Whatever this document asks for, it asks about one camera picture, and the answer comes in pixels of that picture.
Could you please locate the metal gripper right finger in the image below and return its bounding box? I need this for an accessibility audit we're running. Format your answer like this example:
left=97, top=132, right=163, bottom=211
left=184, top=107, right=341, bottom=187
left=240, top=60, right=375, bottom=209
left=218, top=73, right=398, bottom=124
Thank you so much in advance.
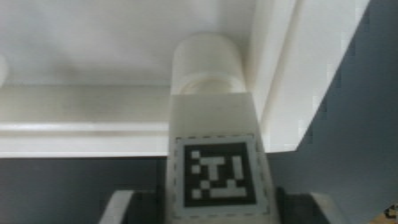
left=275, top=187, right=353, bottom=224

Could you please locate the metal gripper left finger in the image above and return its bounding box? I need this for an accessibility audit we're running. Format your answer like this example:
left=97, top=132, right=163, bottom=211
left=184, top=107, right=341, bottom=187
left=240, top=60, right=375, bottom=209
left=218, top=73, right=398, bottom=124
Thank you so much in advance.
left=97, top=190, right=156, bottom=224

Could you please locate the white leg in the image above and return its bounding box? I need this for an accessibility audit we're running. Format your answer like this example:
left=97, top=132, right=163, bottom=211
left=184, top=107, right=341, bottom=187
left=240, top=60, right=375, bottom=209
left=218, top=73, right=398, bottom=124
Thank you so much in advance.
left=165, top=33, right=280, bottom=224

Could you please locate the white square tabletop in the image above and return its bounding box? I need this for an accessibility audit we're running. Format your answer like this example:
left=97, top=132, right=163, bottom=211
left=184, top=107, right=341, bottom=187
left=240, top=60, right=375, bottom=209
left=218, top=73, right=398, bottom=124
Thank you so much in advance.
left=0, top=0, right=371, bottom=158

